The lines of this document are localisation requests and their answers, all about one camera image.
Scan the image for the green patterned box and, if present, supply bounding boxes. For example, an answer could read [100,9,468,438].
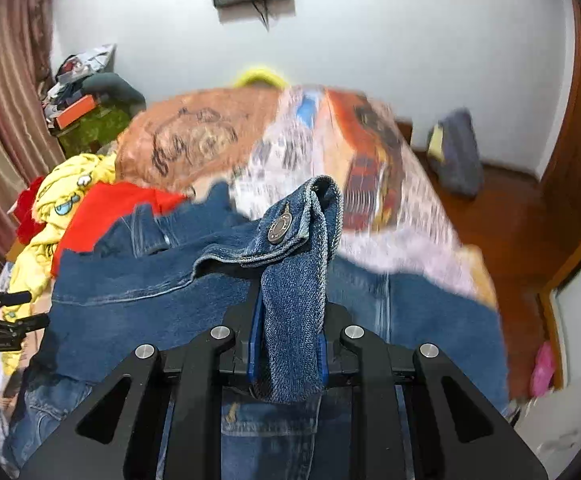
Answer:
[53,104,134,159]

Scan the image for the yellow cartoon print cloth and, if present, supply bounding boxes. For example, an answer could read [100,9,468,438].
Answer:
[0,152,120,376]

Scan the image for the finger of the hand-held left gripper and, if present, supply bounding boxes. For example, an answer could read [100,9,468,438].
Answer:
[0,287,34,312]
[0,312,50,353]

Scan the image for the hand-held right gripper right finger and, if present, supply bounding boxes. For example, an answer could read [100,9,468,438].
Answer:
[315,302,551,480]

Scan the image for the black television cable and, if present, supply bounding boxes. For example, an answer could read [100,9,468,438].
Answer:
[251,1,272,32]

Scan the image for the dark grey cloth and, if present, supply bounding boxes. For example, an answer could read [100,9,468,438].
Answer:
[83,72,148,112]

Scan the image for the wooden bed frame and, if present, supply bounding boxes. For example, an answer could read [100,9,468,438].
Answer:
[394,118,414,147]

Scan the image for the pink bag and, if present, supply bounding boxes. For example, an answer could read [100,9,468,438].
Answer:
[529,341,557,399]

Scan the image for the dark red cloth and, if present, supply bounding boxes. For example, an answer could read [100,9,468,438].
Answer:
[9,176,47,244]

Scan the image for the white floral wardrobe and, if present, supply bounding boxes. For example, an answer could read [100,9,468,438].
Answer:
[537,225,581,461]

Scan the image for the pile of printed clutter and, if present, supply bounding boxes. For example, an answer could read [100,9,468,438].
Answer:
[44,44,117,107]

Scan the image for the printed blanket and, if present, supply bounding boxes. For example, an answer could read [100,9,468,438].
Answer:
[0,85,501,401]

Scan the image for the blue denim jeans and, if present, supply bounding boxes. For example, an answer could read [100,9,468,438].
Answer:
[0,175,512,480]

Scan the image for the yellow-green round object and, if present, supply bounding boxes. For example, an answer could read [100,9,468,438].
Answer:
[233,63,290,89]

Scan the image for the striped brown curtain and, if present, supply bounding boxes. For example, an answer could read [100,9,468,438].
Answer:
[0,0,67,291]

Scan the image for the orange box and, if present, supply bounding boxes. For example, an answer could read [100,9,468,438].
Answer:
[52,93,102,131]

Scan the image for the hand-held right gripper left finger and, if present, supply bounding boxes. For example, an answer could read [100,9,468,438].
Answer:
[18,287,271,480]

